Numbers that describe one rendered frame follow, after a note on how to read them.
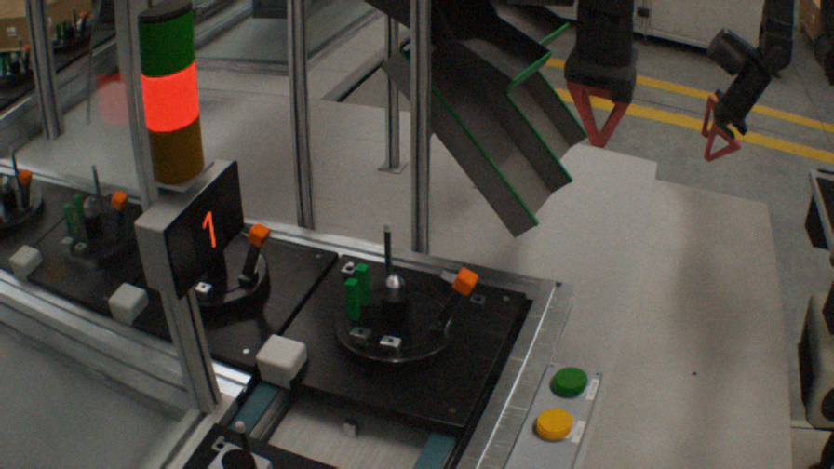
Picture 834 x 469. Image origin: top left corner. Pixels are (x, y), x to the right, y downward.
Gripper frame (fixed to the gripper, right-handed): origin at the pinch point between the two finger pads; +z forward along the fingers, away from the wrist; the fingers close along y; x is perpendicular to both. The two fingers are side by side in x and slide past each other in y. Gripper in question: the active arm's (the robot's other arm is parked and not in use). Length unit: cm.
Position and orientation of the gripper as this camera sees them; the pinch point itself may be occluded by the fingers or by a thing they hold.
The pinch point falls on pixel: (598, 138)
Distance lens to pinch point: 78.8
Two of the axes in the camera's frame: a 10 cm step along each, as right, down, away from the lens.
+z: -0.1, 8.3, 5.6
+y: -3.5, 5.2, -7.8
